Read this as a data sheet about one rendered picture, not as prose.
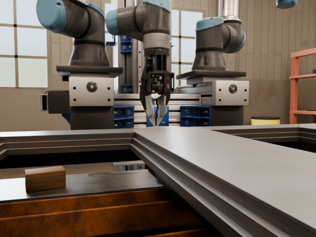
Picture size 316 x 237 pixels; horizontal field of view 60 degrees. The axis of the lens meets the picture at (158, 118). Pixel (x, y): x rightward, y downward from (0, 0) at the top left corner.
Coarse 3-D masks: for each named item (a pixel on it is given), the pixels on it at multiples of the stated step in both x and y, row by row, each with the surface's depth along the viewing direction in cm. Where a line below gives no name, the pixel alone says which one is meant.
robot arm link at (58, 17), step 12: (48, 0) 83; (60, 0) 82; (72, 0) 84; (84, 0) 87; (36, 12) 87; (48, 12) 84; (60, 12) 83; (72, 12) 86; (84, 12) 90; (48, 24) 85; (60, 24) 85; (72, 24) 88; (84, 24) 93; (72, 36) 94
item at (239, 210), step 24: (0, 144) 51; (24, 144) 54; (48, 144) 55; (72, 144) 56; (96, 144) 58; (120, 144) 58; (144, 144) 51; (168, 168) 36; (192, 168) 30; (192, 192) 28; (216, 192) 24; (240, 192) 21; (216, 216) 22; (240, 216) 20; (264, 216) 18; (288, 216) 16
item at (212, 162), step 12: (180, 156) 34; (192, 156) 34; (204, 156) 34; (216, 156) 34; (228, 156) 34; (240, 156) 34; (252, 156) 34; (264, 156) 34; (276, 156) 34; (288, 156) 34; (300, 156) 34; (312, 156) 34; (204, 168) 28; (216, 168) 28; (228, 168) 28; (240, 168) 28
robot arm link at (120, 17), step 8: (120, 8) 79; (128, 8) 77; (112, 16) 78; (120, 16) 77; (128, 16) 76; (112, 24) 79; (120, 24) 78; (128, 24) 77; (136, 24) 76; (112, 32) 81; (120, 32) 80; (128, 32) 80; (136, 32) 79
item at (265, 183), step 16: (224, 176) 25; (240, 176) 25; (256, 176) 25; (272, 176) 25; (288, 176) 25; (304, 176) 25; (256, 192) 20; (272, 192) 20; (288, 192) 20; (304, 192) 20
